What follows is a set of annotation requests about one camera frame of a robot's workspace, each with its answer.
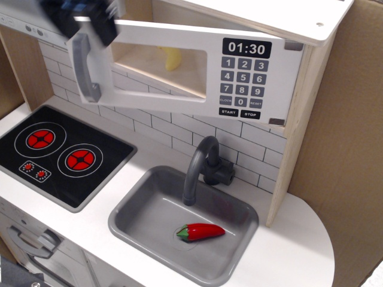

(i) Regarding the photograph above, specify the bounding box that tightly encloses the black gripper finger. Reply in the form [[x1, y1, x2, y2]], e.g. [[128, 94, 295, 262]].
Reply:
[[89, 13, 117, 46], [48, 13, 78, 38]]

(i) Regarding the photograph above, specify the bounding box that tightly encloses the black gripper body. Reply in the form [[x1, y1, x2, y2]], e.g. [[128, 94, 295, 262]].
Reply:
[[39, 1, 118, 21]]

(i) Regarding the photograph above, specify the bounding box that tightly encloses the grey microwave door handle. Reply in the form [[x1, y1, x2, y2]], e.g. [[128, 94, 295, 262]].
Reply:
[[72, 33, 101, 103]]

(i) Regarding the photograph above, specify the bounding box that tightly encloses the white toy microwave door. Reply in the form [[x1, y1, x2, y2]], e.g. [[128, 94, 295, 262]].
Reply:
[[66, 19, 285, 123]]

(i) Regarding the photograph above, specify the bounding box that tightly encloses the wooden microwave cabinet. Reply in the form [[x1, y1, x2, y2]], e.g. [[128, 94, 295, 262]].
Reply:
[[112, 0, 354, 228]]

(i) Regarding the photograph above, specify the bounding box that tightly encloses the grey range hood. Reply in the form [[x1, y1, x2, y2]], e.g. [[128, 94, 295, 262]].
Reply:
[[1, 0, 68, 49]]

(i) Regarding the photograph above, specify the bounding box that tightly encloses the yellow toy banana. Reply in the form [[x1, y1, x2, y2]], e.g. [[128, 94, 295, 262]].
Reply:
[[157, 46, 182, 71]]

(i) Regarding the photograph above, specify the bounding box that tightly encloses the black toy stovetop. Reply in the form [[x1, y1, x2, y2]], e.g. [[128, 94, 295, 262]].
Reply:
[[1, 105, 137, 213]]

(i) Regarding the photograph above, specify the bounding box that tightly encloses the grey toy faucet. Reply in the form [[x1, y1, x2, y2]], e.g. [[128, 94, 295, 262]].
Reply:
[[183, 136, 235, 206]]

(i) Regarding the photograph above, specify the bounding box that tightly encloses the grey toy sink basin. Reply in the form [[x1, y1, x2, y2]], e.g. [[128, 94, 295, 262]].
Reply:
[[108, 166, 259, 286]]

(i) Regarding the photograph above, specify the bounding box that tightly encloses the white toy oven front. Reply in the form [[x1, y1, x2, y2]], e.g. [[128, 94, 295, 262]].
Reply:
[[0, 197, 99, 287]]

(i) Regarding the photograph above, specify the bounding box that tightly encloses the red toy chili pepper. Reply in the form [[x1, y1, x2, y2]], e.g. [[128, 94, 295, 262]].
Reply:
[[176, 223, 226, 242]]

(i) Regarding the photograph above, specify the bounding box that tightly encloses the brown cardboard panel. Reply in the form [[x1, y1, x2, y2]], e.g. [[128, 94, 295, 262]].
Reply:
[[288, 1, 382, 286]]

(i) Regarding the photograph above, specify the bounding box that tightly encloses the grey oven door handle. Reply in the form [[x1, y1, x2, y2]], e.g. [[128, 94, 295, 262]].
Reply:
[[7, 225, 61, 259]]

